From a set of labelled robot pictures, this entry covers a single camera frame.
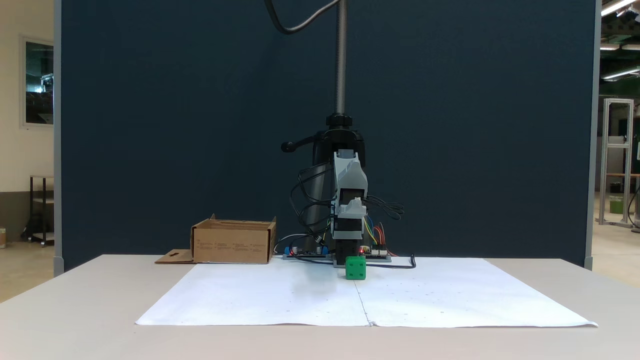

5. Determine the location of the white paper sheet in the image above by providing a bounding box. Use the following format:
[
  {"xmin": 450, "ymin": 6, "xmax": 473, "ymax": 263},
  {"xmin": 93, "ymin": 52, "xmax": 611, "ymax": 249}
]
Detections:
[
  {"xmin": 135, "ymin": 257, "xmax": 371, "ymax": 327},
  {"xmin": 352, "ymin": 257, "xmax": 599, "ymax": 329}
]

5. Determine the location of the dark blue partition panel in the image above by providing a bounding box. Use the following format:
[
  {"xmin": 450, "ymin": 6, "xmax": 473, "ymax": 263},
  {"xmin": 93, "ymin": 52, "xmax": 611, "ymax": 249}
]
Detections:
[{"xmin": 54, "ymin": 0, "xmax": 601, "ymax": 274}]

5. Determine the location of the framed wall window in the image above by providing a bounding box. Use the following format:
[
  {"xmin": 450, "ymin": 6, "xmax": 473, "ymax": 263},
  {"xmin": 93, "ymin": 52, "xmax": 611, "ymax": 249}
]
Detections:
[{"xmin": 20, "ymin": 35, "xmax": 55, "ymax": 129}]

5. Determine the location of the black arm wire bundle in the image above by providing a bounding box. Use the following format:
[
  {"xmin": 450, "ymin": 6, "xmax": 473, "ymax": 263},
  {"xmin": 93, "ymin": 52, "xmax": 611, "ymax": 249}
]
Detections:
[
  {"xmin": 290, "ymin": 164, "xmax": 335, "ymax": 242},
  {"xmin": 365, "ymin": 195, "xmax": 405, "ymax": 221}
]

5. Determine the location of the blue circuit board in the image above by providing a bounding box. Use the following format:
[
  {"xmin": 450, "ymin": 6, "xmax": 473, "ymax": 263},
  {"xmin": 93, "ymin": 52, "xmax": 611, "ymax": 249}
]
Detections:
[{"xmin": 282, "ymin": 244, "xmax": 334, "ymax": 261}]

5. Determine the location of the grey overhead cable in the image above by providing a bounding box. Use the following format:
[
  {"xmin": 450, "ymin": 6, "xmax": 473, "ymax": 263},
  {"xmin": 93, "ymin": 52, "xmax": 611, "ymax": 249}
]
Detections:
[{"xmin": 264, "ymin": 0, "xmax": 341, "ymax": 35}]

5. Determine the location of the black shelf cart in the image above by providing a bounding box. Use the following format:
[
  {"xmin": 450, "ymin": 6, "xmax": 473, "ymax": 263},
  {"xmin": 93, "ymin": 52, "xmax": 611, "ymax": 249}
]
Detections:
[{"xmin": 21, "ymin": 175, "xmax": 55, "ymax": 247}]

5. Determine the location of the brown cardboard box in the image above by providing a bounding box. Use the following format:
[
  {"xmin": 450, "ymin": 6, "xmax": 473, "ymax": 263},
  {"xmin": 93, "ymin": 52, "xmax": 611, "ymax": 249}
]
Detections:
[{"xmin": 155, "ymin": 214, "xmax": 277, "ymax": 265}]

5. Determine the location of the aluminium profile frame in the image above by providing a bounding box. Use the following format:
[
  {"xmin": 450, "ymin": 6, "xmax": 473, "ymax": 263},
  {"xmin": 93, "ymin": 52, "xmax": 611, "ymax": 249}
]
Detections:
[{"xmin": 598, "ymin": 97, "xmax": 636, "ymax": 229}]

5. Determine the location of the black camera stand with pole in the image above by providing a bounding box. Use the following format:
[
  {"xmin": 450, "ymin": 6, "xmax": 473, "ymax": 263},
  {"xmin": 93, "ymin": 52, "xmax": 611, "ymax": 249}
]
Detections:
[{"xmin": 281, "ymin": 0, "xmax": 367, "ymax": 242}]

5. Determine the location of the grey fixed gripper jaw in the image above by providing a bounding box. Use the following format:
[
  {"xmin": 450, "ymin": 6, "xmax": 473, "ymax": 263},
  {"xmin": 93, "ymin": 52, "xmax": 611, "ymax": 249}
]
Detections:
[{"xmin": 334, "ymin": 197, "xmax": 369, "ymax": 219}]

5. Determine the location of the circuit board with jumper wires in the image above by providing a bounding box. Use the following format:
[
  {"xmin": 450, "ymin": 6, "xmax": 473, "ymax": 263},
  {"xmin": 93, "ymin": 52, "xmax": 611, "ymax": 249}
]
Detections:
[{"xmin": 361, "ymin": 245, "xmax": 392, "ymax": 262}]

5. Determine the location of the green die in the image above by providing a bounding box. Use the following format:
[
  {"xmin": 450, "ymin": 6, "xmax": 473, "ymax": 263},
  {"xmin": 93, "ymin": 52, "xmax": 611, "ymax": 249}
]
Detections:
[{"xmin": 345, "ymin": 256, "xmax": 367, "ymax": 281}]

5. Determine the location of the black cable on table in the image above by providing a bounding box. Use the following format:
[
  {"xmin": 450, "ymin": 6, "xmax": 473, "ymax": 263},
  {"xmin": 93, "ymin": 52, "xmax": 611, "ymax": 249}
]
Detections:
[{"xmin": 365, "ymin": 254, "xmax": 417, "ymax": 270}]

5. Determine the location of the coloured jumper wire bundle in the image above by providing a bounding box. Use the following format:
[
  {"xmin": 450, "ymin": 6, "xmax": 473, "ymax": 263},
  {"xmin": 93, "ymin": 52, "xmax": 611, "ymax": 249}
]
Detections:
[{"xmin": 364, "ymin": 215, "xmax": 397, "ymax": 257}]

